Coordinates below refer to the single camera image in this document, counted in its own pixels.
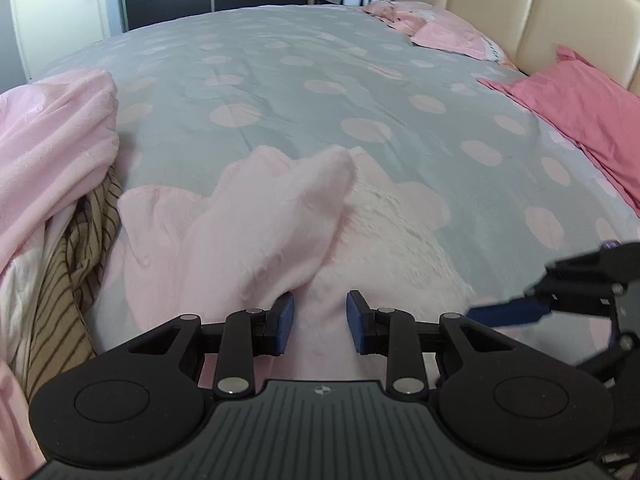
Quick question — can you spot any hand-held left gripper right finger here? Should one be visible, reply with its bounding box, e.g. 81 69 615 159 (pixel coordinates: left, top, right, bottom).
346 290 516 395

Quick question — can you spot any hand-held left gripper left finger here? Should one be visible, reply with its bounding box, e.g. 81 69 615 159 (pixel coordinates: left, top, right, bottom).
127 291 296 395

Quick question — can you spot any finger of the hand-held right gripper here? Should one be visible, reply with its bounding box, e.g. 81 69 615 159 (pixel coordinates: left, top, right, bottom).
572 335 632 386
467 242 640 325

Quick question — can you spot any pink fleece lace garment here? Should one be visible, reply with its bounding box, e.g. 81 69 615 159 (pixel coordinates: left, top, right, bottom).
95 144 476 386

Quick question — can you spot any dark pink pillow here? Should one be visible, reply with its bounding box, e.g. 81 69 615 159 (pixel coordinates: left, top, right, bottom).
477 45 640 211

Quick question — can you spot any brown striped cloth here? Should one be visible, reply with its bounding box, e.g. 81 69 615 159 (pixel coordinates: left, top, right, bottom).
25 165 123 401

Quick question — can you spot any grey pink-dotted bed blanket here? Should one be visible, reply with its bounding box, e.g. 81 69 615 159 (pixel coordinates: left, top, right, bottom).
0 2 640 351

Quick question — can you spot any white cloth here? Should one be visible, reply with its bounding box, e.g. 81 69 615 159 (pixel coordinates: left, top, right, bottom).
0 200 76 386

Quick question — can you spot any light pink printed pillow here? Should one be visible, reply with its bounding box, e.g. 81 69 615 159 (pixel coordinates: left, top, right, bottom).
410 10 516 66

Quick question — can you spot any pink garment pile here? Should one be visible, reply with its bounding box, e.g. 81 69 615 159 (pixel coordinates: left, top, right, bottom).
0 67 120 471

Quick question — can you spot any cream padded headboard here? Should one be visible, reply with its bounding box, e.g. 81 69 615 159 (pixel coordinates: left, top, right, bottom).
395 0 640 106

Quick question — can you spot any pink patterned cloth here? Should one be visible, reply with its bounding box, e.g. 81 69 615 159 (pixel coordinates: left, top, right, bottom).
362 0 431 36

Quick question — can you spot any white door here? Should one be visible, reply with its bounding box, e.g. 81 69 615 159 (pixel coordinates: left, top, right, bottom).
9 0 108 81

